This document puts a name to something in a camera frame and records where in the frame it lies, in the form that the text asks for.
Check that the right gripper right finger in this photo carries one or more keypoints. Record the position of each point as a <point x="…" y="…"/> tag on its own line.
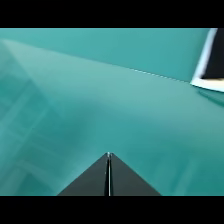
<point x="128" y="181"/>

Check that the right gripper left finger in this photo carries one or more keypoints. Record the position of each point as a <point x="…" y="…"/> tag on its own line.
<point x="91" y="181"/>

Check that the black garment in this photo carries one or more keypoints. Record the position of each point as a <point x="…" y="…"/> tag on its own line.
<point x="216" y="55"/>

